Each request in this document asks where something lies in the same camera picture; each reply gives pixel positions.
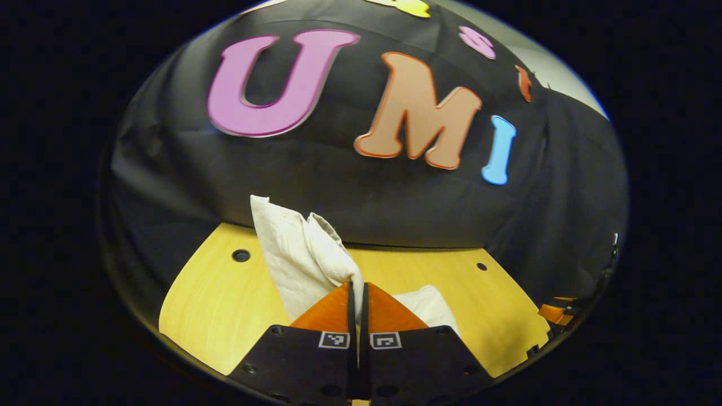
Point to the black backdrop cloth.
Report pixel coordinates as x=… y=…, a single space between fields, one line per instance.
x=338 y=186

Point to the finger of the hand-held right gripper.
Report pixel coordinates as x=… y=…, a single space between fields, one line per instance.
x=554 y=314

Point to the white jeans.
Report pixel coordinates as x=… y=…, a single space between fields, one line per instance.
x=299 y=254

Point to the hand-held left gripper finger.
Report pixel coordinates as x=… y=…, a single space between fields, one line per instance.
x=365 y=316
x=352 y=316

